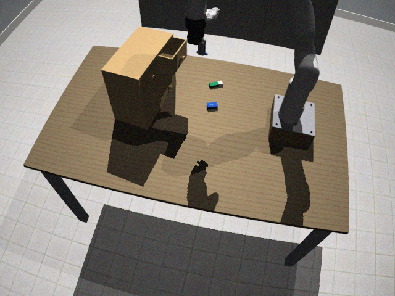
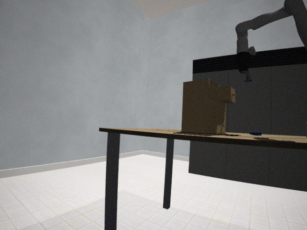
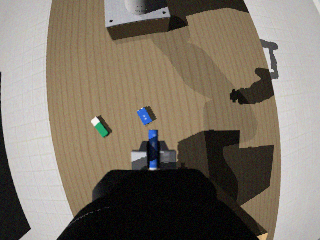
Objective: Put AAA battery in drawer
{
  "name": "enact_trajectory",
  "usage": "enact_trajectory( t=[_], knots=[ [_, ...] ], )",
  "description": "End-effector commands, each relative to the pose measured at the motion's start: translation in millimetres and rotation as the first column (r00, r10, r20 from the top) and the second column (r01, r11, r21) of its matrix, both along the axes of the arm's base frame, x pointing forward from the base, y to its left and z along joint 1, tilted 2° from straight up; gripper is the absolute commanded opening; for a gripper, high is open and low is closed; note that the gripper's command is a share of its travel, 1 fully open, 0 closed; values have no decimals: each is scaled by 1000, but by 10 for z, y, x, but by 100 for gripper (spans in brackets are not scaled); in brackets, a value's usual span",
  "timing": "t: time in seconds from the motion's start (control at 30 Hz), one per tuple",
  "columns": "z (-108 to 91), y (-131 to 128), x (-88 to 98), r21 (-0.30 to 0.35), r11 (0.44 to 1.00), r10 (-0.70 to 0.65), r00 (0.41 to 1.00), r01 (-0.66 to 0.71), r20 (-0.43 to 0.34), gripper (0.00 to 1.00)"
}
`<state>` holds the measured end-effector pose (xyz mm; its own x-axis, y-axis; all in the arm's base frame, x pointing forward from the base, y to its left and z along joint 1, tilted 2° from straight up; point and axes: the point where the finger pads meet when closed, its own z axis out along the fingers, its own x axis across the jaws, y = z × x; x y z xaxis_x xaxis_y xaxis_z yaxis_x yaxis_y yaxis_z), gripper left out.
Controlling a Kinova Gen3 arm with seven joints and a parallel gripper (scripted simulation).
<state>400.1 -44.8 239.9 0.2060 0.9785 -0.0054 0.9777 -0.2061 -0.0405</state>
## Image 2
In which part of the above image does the small wooden chest of drawers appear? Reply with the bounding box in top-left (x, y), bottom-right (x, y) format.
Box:
top-left (181, 79), bottom-right (226, 134)

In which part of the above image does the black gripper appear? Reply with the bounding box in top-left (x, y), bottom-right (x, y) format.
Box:
top-left (236, 45), bottom-right (256, 81)

